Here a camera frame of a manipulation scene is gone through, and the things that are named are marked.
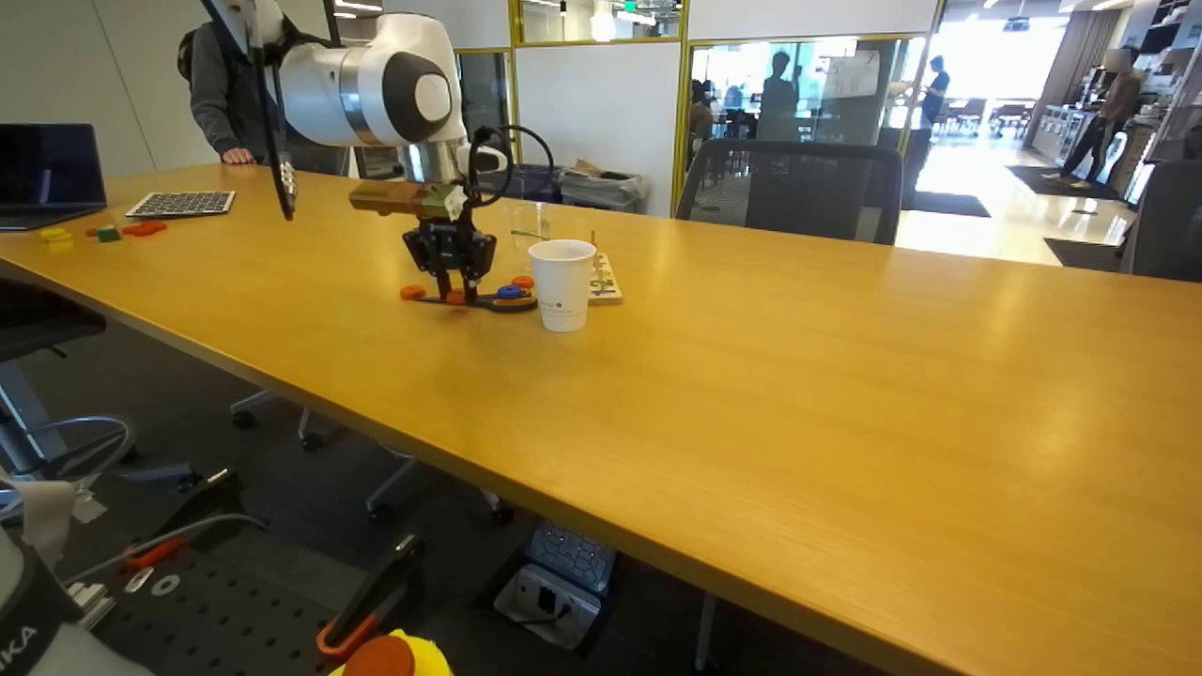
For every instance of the grey keyboard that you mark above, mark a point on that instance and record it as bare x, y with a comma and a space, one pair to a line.
180, 205

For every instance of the yellow red emergency stop button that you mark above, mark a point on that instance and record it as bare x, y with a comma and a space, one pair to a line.
394, 653

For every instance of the black laptop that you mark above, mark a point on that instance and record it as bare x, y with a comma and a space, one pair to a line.
45, 172

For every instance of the person in dark jacket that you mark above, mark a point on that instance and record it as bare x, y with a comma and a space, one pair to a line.
221, 96

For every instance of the orange handled pliers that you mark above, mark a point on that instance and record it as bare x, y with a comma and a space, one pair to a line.
378, 596

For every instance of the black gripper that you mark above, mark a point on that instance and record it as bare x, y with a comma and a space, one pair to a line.
447, 246

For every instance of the floor power box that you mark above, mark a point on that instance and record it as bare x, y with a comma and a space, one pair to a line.
558, 588

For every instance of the clear plastic cup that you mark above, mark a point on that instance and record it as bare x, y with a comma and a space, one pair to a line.
536, 223

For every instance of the orange handled scissors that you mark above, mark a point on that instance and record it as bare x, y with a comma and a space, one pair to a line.
492, 305

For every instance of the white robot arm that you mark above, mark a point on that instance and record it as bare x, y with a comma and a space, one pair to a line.
404, 92

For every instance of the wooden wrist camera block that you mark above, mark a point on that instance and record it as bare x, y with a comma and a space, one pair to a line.
399, 198

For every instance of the white paper cup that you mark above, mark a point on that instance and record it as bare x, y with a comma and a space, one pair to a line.
561, 281

